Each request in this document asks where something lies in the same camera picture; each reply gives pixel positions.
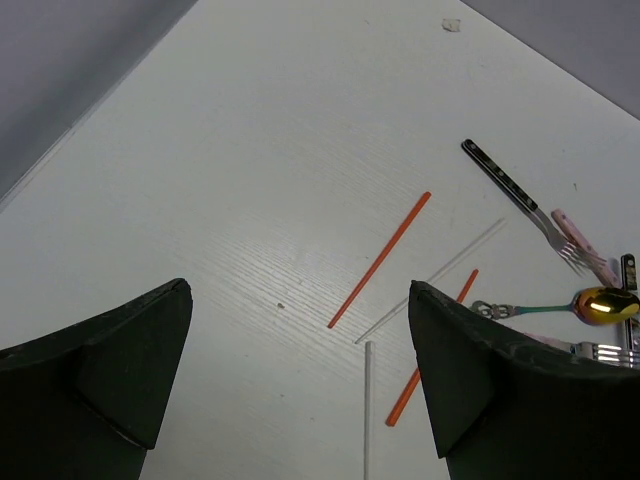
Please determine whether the pink handled fork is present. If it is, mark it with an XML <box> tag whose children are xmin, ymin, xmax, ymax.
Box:
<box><xmin>527</xmin><ymin>333</ymin><xmax>639</xmax><ymax>370</ymax></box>

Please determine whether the white chopstick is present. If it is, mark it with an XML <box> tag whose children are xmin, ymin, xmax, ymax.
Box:
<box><xmin>354</xmin><ymin>218</ymin><xmax>507</xmax><ymax>345</ymax></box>
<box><xmin>363</xmin><ymin>341</ymin><xmax>375</xmax><ymax>480</ymax></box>

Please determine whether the orange chopstick near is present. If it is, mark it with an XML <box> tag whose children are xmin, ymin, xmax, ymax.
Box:
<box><xmin>385</xmin><ymin>269</ymin><xmax>479</xmax><ymax>427</ymax></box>

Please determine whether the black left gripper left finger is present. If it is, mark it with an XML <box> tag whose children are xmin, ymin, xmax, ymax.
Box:
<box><xmin>1</xmin><ymin>278</ymin><xmax>193</xmax><ymax>479</ymax></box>

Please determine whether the orange chopstick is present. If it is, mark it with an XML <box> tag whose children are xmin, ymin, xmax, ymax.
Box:
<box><xmin>327</xmin><ymin>191</ymin><xmax>432</xmax><ymax>329</ymax></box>
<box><xmin>385</xmin><ymin>269</ymin><xmax>479</xmax><ymax>427</ymax></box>

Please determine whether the small paper scrap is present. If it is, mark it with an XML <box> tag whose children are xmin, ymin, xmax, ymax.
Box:
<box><xmin>441</xmin><ymin>18</ymin><xmax>461</xmax><ymax>33</ymax></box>

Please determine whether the black handled fork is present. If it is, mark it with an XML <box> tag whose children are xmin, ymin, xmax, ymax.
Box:
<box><xmin>461</xmin><ymin>139</ymin><xmax>605</xmax><ymax>274</ymax></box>

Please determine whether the iridescent gold spoon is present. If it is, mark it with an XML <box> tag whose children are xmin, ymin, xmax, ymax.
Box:
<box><xmin>471</xmin><ymin>287</ymin><xmax>639</xmax><ymax>326</ymax></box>

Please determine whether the orange chopstick far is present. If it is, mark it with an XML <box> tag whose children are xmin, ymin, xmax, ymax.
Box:
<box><xmin>327</xmin><ymin>191</ymin><xmax>432</xmax><ymax>329</ymax></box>

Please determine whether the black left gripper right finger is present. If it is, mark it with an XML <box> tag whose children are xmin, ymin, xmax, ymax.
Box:
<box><xmin>408</xmin><ymin>281</ymin><xmax>639</xmax><ymax>479</ymax></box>

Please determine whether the pink handled spoon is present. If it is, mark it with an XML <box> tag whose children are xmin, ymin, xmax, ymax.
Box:
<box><xmin>551</xmin><ymin>209</ymin><xmax>621</xmax><ymax>287</ymax></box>

